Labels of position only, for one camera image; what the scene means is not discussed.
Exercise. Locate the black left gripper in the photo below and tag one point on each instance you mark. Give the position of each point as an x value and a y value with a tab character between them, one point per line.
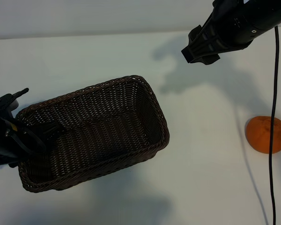
4	136

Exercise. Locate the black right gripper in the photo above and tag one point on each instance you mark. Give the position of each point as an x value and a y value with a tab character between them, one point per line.
230	27

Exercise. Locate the dark brown wicker basket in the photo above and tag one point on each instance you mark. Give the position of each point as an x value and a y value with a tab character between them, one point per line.
103	122

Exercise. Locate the orange fruit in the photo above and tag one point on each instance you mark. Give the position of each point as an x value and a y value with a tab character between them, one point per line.
258	136

